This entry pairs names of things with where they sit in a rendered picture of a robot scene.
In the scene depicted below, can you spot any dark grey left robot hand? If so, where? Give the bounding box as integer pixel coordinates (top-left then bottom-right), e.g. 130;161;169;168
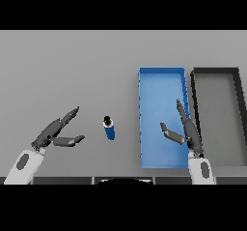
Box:
30;105;86;152

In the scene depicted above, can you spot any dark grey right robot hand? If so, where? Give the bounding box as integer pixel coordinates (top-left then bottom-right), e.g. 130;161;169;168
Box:
159;99;205;159

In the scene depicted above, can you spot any blue bin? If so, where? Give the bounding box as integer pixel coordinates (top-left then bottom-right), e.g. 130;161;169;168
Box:
137;66;191;170

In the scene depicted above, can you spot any dark grey bin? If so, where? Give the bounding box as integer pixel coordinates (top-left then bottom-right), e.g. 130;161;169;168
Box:
189;67;247;168

